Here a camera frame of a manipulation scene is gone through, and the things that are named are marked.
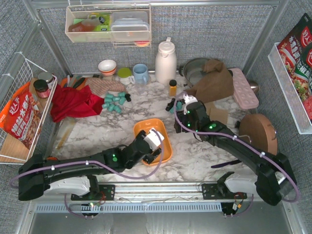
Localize orange storage basket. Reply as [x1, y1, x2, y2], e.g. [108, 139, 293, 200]
[134, 118, 173, 166]

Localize brown cloth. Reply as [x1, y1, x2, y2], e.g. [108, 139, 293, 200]
[185, 59, 234, 103]

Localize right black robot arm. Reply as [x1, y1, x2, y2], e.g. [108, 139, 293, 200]
[174, 93, 301, 206]

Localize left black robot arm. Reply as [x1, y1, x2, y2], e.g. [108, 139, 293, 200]
[18, 128, 164, 201]

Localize brown cork mat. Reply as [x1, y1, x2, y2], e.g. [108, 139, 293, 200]
[204, 102, 228, 125]

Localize orange juice bottle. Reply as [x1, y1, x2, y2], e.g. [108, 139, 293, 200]
[169, 79, 177, 97]

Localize steel pot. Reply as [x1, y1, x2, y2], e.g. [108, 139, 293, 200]
[178, 58, 210, 88]

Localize pink egg tray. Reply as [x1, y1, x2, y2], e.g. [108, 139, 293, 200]
[229, 68, 259, 110]

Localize clear drinking glass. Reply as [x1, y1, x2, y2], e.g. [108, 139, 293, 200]
[135, 79, 147, 95]

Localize white thermos jug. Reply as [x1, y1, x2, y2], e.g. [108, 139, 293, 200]
[155, 37, 177, 85]

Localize round wooden board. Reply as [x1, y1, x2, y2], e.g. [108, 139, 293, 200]
[238, 114, 278, 155]

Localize blue mug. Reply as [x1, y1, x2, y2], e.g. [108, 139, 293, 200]
[133, 63, 150, 84]

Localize green lidded cup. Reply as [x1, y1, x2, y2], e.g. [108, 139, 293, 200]
[117, 67, 135, 85]

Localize clear glass container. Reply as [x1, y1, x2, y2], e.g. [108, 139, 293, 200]
[45, 117, 76, 157]

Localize orange striped white bowl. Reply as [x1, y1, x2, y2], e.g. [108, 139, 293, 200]
[98, 59, 117, 76]

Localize red satin cloth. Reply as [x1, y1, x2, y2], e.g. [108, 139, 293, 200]
[50, 85, 104, 123]

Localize orange plate with utensils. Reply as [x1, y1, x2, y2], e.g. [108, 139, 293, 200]
[60, 75, 87, 90]

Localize white side rack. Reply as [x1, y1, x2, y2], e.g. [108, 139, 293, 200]
[268, 42, 312, 135]

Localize clear plastic food box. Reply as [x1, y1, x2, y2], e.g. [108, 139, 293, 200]
[110, 11, 150, 41]

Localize silver lidded jar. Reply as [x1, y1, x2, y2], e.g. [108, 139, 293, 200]
[38, 72, 54, 89]

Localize dark lidded jar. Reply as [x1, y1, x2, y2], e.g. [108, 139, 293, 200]
[33, 79, 51, 98]

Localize red noodle packets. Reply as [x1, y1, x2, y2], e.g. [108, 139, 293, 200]
[277, 13, 312, 120]

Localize red snack bag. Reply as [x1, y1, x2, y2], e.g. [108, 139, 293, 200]
[0, 82, 40, 149]

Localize purple cable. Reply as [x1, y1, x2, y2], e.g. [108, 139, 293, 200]
[9, 129, 165, 188]
[174, 91, 300, 203]

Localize clear wall shelf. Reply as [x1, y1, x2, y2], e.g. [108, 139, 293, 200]
[65, 4, 152, 47]

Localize white wire basket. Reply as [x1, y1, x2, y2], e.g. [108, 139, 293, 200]
[0, 52, 58, 165]

